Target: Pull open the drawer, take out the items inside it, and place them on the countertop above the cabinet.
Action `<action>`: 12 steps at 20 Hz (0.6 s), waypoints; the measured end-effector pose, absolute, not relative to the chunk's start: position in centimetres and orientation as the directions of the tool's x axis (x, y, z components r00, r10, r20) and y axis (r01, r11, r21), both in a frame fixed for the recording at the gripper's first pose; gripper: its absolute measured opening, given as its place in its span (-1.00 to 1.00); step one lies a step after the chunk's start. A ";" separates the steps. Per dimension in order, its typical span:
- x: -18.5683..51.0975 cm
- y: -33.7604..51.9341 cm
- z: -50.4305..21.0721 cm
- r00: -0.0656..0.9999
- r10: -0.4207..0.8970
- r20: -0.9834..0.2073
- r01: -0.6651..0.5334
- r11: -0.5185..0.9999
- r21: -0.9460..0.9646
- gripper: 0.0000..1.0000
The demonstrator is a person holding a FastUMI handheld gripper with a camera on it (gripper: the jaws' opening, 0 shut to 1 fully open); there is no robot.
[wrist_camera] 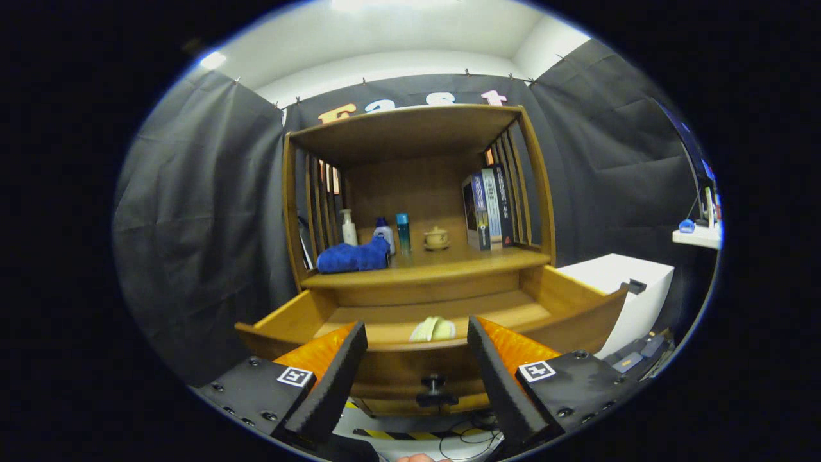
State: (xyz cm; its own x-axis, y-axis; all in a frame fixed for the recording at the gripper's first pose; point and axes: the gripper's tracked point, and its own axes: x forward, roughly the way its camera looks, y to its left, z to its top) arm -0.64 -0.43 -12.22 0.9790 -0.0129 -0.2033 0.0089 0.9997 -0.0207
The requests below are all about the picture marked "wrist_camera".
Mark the white side cabinet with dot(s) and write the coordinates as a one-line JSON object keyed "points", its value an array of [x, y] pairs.
{"points": [[609, 269]]}

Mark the teal glass bottle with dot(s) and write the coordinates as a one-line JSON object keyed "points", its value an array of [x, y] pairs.
{"points": [[403, 234]]}

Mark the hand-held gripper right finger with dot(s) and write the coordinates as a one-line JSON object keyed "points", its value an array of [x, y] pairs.
{"points": [[497, 385]]}

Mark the beige lidded teacup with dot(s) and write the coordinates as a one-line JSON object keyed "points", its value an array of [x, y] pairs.
{"points": [[437, 239]]}

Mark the wooden cabinet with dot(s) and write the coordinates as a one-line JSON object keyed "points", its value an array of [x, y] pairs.
{"points": [[404, 135]]}

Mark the book with blue spine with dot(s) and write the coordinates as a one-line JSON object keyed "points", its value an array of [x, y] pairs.
{"points": [[476, 215]]}

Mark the white lotion bottle blue cap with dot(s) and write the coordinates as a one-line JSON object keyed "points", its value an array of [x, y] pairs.
{"points": [[385, 236]]}

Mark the blue folded towel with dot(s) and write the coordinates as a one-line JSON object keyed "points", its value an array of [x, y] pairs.
{"points": [[353, 256]]}

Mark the white pump bottle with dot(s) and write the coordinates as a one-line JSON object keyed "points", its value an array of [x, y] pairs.
{"points": [[349, 232]]}

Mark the book with black spine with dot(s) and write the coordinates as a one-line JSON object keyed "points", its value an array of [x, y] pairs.
{"points": [[505, 205]]}

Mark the wooden countertop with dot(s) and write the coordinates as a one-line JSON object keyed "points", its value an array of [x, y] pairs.
{"points": [[449, 263]]}

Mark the book with pale spine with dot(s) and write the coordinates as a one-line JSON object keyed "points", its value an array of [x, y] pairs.
{"points": [[492, 208]]}

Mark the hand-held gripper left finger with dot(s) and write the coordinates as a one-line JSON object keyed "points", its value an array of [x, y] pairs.
{"points": [[333, 385]]}

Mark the black drawer knob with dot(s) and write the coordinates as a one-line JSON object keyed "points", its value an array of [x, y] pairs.
{"points": [[436, 398]]}

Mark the small blue object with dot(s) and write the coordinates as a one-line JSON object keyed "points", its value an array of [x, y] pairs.
{"points": [[687, 226]]}

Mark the yellow black floor tape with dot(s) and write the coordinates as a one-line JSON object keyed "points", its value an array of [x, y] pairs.
{"points": [[410, 435]]}

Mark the ceiling light panel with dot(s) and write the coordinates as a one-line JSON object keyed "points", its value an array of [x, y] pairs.
{"points": [[212, 60]]}

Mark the white desk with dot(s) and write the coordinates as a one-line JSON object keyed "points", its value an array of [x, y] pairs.
{"points": [[699, 237]]}

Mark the dark grey equipment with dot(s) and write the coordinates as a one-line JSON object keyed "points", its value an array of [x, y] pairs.
{"points": [[638, 356]]}

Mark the wooden drawer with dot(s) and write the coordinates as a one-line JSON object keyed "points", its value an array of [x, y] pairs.
{"points": [[410, 367]]}

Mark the black backdrop cloth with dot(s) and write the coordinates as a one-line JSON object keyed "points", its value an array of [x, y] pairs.
{"points": [[192, 212]]}

